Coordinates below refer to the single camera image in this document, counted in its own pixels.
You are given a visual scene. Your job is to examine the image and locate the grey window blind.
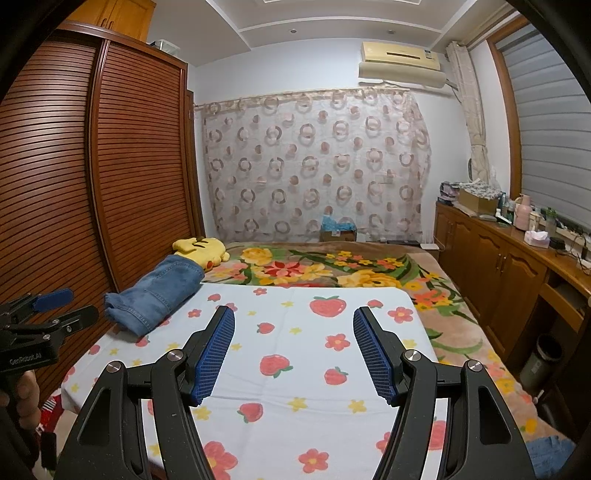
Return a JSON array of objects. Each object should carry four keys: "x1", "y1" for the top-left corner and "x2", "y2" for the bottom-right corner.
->
[{"x1": 501, "y1": 32, "x2": 591, "y2": 241}]

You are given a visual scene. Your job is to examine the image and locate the open cardboard box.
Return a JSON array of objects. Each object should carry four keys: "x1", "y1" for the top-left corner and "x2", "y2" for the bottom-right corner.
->
[{"x1": 457, "y1": 182, "x2": 502, "y2": 215}]

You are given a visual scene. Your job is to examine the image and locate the heap of blue denim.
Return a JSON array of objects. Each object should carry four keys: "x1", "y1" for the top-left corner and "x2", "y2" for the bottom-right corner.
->
[{"x1": 526, "y1": 450, "x2": 575, "y2": 474}]

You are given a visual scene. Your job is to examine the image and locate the brown louvred wooden wardrobe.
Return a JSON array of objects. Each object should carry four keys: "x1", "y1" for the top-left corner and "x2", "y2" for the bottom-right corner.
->
[{"x1": 0, "y1": 23, "x2": 204, "y2": 402}]

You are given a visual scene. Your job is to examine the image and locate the beige tied window curtain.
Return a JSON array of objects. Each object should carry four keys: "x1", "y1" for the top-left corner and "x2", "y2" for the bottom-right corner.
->
[{"x1": 445, "y1": 41, "x2": 492, "y2": 185}]

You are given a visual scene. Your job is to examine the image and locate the white strawberry print sheet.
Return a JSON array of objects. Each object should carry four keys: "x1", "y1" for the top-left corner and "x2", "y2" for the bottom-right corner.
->
[{"x1": 60, "y1": 284, "x2": 451, "y2": 480}]

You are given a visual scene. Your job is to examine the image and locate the red striped cloth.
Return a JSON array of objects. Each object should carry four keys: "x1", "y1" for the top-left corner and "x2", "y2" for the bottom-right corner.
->
[{"x1": 39, "y1": 392, "x2": 66, "y2": 430}]

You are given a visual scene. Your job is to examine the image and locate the sheer circle print curtain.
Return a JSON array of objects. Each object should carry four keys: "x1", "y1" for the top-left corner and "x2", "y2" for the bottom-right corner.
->
[{"x1": 194, "y1": 88, "x2": 432, "y2": 243}]

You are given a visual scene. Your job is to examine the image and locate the person's left hand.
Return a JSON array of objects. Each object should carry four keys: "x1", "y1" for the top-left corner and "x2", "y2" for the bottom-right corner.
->
[{"x1": 0, "y1": 369, "x2": 41, "y2": 435}]

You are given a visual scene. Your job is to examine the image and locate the yellow plush toy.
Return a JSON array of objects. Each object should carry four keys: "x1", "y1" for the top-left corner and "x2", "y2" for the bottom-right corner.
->
[{"x1": 173, "y1": 237, "x2": 230, "y2": 271}]

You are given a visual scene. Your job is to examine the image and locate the long wooden cabinet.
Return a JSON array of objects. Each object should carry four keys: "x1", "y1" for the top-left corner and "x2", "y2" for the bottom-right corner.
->
[{"x1": 434, "y1": 200, "x2": 591, "y2": 370}]

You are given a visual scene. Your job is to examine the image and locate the blue denim pants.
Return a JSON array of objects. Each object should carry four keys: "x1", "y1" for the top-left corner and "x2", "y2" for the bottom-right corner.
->
[{"x1": 104, "y1": 255, "x2": 205, "y2": 335}]

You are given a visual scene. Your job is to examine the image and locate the beige wall air conditioner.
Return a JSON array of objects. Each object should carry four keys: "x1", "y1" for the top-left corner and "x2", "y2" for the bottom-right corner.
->
[{"x1": 359, "y1": 41, "x2": 455, "y2": 95}]

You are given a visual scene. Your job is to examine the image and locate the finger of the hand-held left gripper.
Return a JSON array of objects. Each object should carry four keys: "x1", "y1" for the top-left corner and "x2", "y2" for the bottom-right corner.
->
[
  {"x1": 7, "y1": 305, "x2": 100, "y2": 343},
  {"x1": 0, "y1": 288, "x2": 75, "y2": 321}
]

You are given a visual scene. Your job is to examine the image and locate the dark trash bin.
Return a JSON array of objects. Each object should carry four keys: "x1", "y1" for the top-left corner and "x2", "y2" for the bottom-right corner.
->
[{"x1": 522, "y1": 333, "x2": 565, "y2": 393}]

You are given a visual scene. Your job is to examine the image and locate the pink thermos jug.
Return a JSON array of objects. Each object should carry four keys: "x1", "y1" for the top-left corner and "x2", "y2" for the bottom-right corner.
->
[{"x1": 513, "y1": 194, "x2": 532, "y2": 230}]

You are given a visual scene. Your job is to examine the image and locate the wooden overhead cabinet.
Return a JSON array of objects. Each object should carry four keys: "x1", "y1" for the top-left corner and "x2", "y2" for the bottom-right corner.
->
[{"x1": 65, "y1": 0, "x2": 158, "y2": 44}]

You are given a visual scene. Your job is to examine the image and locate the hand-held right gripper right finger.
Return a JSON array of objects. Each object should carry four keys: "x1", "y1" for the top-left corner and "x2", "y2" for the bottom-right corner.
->
[{"x1": 353, "y1": 306, "x2": 536, "y2": 480}]

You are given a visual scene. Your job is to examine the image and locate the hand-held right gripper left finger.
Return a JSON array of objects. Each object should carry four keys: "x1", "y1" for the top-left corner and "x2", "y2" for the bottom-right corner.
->
[{"x1": 54, "y1": 305, "x2": 236, "y2": 480}]

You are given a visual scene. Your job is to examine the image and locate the floral plush blanket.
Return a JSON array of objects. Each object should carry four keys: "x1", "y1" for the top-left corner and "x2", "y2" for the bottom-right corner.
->
[{"x1": 203, "y1": 242, "x2": 541, "y2": 437}]

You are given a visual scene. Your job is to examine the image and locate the wooden window frame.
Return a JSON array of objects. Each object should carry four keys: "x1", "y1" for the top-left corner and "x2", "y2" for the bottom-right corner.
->
[{"x1": 487, "y1": 23, "x2": 527, "y2": 195}]

